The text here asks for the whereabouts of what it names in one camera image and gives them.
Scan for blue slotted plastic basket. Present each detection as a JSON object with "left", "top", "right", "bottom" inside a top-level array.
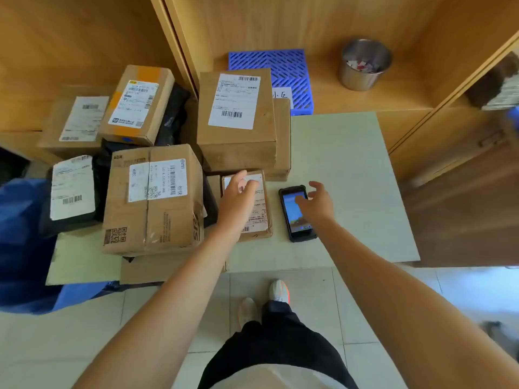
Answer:
[{"left": 228, "top": 49, "right": 315, "bottom": 116}]

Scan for cardboard box orange tape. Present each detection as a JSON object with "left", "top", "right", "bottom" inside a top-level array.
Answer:
[{"left": 98, "top": 65, "right": 175, "bottom": 146}]

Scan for dark parcel with label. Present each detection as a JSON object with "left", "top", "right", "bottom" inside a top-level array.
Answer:
[{"left": 465, "top": 52, "right": 519, "bottom": 112}]

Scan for white handwritten paper tag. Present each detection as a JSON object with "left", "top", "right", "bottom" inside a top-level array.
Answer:
[{"left": 272, "top": 87, "right": 294, "bottom": 110}]

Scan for white shirt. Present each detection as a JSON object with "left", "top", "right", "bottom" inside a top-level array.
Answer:
[{"left": 210, "top": 364, "right": 346, "bottom": 389}]

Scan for white and orange shoe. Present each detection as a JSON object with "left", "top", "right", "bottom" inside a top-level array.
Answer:
[
  {"left": 268, "top": 279, "right": 292, "bottom": 305},
  {"left": 236, "top": 297, "right": 260, "bottom": 333}
]

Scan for large taped cardboard box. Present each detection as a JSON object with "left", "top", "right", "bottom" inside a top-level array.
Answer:
[{"left": 103, "top": 144, "right": 204, "bottom": 256}]

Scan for black plastic bag parcel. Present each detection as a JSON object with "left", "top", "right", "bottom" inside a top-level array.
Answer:
[{"left": 155, "top": 82, "right": 191, "bottom": 147}]

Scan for person's right forearm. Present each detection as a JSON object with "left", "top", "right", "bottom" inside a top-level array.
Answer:
[{"left": 311, "top": 216, "right": 519, "bottom": 389}]

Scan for white and orange left shoe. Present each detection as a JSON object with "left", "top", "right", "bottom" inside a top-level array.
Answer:
[{"left": 236, "top": 297, "right": 260, "bottom": 333}]

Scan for person's right hand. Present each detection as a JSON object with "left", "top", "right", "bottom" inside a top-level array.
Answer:
[{"left": 295, "top": 181, "right": 335, "bottom": 228}]

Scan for blue sack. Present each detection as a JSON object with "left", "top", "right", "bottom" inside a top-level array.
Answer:
[{"left": 0, "top": 177, "right": 111, "bottom": 315}]

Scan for black bag parcel white label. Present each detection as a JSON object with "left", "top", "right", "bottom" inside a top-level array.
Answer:
[{"left": 40, "top": 154, "right": 107, "bottom": 236}]

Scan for plain cardboard box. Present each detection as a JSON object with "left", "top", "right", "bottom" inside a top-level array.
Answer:
[{"left": 273, "top": 98, "right": 292, "bottom": 182}]

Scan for wooden shelf unit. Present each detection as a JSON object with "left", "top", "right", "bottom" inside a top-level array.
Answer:
[{"left": 0, "top": 0, "right": 519, "bottom": 269}]

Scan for black smartphone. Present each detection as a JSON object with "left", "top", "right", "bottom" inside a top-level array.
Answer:
[{"left": 278, "top": 185, "right": 318, "bottom": 243}]

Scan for paper scraps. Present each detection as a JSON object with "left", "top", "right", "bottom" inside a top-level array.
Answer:
[{"left": 348, "top": 57, "right": 375, "bottom": 73}]

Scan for white and orange right shoe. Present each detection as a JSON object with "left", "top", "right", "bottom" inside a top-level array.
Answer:
[{"left": 268, "top": 279, "right": 292, "bottom": 305}]

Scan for person's left forearm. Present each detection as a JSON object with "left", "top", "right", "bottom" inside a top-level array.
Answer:
[{"left": 73, "top": 223, "right": 248, "bottom": 389}]

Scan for steel cup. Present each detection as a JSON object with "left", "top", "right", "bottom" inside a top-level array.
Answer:
[{"left": 339, "top": 38, "right": 392, "bottom": 92}]

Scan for low cardboard box white label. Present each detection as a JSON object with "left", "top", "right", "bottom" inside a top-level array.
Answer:
[{"left": 38, "top": 95, "right": 110, "bottom": 159}]

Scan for tall cardboard box white label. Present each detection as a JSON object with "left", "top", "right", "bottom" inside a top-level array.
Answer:
[{"left": 197, "top": 68, "right": 277, "bottom": 175}]

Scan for small flat cardboard parcel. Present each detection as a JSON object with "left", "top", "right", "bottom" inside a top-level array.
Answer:
[{"left": 222, "top": 170, "right": 273, "bottom": 242}]

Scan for person's left hand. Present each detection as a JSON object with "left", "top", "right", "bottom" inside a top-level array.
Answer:
[{"left": 218, "top": 170, "right": 260, "bottom": 234}]

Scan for black shorts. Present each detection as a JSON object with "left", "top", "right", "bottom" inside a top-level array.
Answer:
[{"left": 197, "top": 300, "right": 360, "bottom": 389}]

